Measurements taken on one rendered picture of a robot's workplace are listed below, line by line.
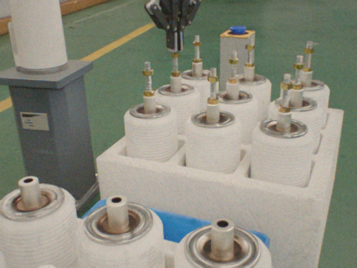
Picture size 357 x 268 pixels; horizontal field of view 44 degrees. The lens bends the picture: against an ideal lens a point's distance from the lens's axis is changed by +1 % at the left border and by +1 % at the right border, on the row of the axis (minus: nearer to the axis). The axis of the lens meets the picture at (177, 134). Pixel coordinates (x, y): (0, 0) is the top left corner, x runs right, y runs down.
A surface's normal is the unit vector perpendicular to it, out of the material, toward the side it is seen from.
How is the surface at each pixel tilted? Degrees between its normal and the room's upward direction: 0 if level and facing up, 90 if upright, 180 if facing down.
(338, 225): 0
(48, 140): 85
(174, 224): 88
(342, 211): 0
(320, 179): 0
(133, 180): 90
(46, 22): 90
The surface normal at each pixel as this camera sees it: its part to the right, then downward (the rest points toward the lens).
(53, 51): 0.74, 0.25
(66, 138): 0.47, 0.33
